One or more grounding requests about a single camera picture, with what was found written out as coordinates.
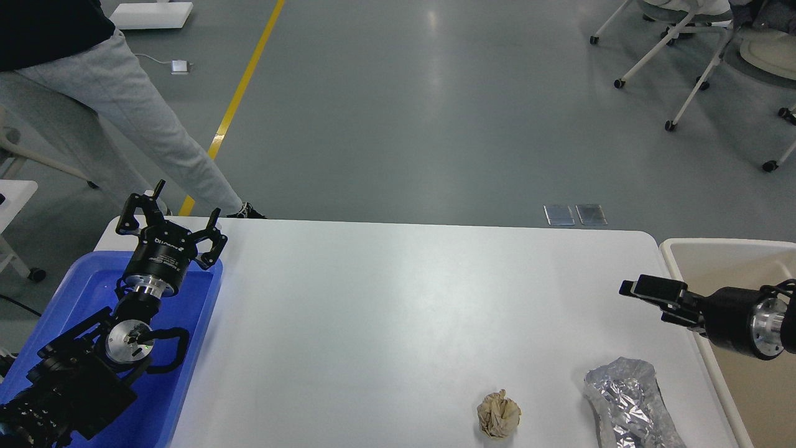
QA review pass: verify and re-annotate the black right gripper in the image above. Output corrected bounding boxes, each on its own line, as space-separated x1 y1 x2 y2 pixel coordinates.
619 274 790 361

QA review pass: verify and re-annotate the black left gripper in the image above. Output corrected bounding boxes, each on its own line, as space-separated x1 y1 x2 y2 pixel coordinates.
116 180 228 298

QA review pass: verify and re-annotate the silver foil bag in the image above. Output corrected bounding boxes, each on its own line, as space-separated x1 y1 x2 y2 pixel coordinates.
585 357 686 447

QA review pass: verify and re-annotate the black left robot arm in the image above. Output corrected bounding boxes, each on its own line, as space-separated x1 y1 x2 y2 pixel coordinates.
2 180 228 447

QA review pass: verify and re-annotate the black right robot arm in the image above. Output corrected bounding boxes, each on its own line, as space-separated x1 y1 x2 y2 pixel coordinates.
619 274 795 361

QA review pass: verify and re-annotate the blue plastic bin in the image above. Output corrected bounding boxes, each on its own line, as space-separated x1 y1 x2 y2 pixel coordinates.
0 251 224 448

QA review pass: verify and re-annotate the beige plastic bin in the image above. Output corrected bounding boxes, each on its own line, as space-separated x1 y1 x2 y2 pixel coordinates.
660 238 795 447

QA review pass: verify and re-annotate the right metal floor plate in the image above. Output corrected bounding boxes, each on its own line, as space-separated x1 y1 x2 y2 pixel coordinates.
575 204 608 226

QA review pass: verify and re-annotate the metal floor plate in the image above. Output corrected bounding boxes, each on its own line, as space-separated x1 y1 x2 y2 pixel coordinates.
575 204 608 226
544 204 575 226

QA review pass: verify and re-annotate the left metal floor plate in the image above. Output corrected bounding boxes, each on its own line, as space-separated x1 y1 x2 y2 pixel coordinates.
544 204 575 226

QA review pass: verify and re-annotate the small white floor box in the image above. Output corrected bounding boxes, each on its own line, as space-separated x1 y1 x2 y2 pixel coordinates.
170 60 191 75

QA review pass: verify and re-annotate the white chair left edge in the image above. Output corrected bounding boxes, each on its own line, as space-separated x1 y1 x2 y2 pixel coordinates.
1 107 99 189

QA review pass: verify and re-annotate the white chair edge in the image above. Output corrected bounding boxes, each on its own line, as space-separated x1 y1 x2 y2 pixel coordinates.
664 0 796 173
1 107 99 189

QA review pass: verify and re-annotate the crumpled brown paper ball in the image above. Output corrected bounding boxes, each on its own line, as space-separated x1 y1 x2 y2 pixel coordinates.
476 389 522 439

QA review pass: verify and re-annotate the person in grey trousers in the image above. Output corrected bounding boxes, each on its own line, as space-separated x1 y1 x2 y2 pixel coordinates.
1 1 261 218

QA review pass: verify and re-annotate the white floor platform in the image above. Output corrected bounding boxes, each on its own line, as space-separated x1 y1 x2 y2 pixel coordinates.
109 1 194 30

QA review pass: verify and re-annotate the white chair right edge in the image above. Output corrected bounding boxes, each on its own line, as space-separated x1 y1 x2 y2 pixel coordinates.
664 0 796 173

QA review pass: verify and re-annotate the white rolling chair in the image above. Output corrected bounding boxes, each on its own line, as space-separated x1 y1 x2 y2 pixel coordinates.
589 1 733 89

